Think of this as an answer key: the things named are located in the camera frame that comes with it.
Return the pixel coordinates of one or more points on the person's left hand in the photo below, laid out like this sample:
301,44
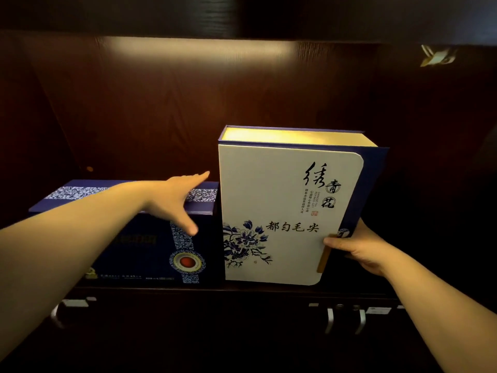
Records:
171,198

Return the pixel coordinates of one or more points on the person's right forearm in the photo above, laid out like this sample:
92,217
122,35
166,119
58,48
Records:
446,318

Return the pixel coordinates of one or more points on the blue patterned gift box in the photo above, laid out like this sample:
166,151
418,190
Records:
136,260

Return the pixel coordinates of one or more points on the white light clip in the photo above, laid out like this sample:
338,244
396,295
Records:
438,56

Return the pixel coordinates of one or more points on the large white door sticker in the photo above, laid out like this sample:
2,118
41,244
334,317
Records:
378,310
75,303

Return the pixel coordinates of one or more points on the dark wooden cabinet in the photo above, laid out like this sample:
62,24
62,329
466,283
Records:
155,112

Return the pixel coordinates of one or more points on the white and blue tea box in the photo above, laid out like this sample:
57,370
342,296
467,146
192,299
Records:
272,190

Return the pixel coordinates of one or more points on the person's right hand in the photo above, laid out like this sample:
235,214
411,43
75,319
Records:
367,250

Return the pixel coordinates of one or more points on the person's left forearm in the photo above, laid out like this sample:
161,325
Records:
58,248

